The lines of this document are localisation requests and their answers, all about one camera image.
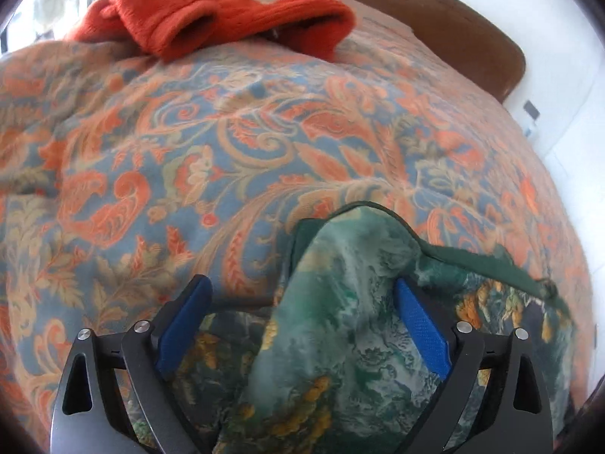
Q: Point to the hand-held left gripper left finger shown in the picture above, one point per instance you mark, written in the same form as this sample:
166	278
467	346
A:
182	326

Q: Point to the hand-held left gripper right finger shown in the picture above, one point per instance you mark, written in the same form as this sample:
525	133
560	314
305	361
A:
423	331

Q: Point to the green patterned jacket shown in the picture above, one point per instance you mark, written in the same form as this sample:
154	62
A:
331	331

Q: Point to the bed with paisley quilt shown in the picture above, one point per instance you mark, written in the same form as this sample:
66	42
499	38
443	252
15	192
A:
189	151

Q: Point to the wooden headboard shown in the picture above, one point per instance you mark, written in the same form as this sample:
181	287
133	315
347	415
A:
449	23

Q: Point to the orange knitted sweater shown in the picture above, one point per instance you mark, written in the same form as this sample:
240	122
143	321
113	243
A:
189	14

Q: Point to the glass balcony door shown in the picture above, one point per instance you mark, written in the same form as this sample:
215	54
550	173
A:
52	4

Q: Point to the grey wall switch panel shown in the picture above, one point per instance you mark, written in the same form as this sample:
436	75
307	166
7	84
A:
531	109

